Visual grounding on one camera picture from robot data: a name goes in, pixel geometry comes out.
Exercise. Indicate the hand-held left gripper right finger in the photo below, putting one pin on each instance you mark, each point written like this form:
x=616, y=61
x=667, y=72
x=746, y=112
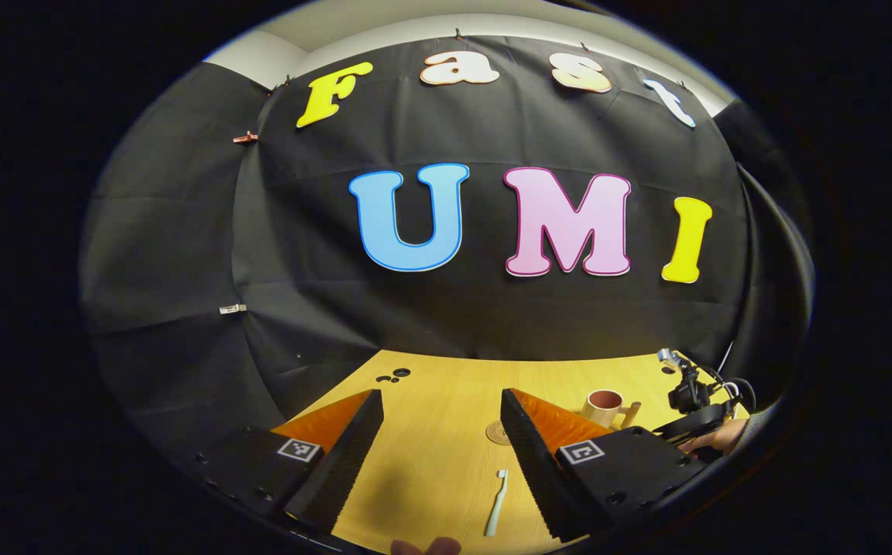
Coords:
x=534, y=470

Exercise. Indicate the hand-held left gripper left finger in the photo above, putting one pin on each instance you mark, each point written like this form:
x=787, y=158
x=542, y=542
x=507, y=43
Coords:
x=349, y=462

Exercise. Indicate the pale green toothbrush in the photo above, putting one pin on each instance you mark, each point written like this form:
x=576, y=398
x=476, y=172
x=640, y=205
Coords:
x=496, y=505

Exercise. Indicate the round brown coaster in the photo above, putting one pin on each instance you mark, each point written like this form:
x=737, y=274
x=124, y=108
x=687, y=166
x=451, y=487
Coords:
x=496, y=433

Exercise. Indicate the beige cup with brown inside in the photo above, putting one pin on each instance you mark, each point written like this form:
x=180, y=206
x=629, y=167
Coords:
x=600, y=412

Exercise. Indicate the wooden desktop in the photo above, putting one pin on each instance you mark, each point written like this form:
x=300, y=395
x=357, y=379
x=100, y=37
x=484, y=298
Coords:
x=438, y=432

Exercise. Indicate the black backdrop cloth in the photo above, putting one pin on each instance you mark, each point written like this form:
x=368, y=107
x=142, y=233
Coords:
x=338, y=308

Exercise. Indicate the small silver clip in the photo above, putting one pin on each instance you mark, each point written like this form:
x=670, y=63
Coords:
x=232, y=309

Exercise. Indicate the small red clip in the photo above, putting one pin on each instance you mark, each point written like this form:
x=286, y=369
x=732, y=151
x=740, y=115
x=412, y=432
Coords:
x=245, y=138

